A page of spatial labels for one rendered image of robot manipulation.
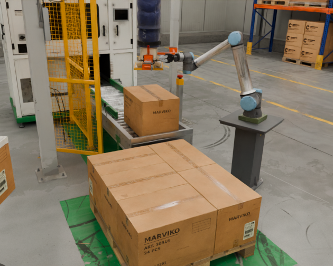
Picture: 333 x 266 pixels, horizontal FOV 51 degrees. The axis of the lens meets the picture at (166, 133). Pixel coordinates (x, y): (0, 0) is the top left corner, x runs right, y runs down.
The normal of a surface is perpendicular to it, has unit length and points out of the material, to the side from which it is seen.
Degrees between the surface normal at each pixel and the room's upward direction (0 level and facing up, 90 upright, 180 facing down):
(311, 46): 93
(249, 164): 90
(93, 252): 0
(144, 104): 90
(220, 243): 90
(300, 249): 0
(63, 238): 0
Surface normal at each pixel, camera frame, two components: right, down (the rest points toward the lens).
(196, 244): 0.45, 0.35
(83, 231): 0.02, -0.93
